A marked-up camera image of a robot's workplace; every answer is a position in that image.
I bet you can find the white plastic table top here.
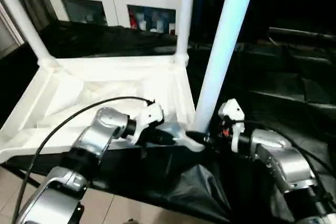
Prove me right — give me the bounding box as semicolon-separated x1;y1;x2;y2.
0;54;206;163

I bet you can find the white plastic table leg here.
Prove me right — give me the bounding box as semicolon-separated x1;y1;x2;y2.
174;0;195;67
0;0;58;70
186;0;259;136

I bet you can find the black table mat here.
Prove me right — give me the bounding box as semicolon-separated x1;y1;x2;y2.
0;19;336;223

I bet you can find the silver metal rod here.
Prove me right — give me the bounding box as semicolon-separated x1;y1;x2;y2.
268;27;336;44

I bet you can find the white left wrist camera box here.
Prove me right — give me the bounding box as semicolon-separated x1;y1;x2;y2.
129;102;165;145

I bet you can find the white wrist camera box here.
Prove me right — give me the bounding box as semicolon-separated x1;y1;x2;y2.
129;102;165;145
217;99;246;152

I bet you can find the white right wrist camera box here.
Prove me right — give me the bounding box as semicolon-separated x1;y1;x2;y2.
217;99;246;152

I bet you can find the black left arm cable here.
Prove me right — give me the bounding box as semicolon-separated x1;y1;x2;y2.
12;97;155;223

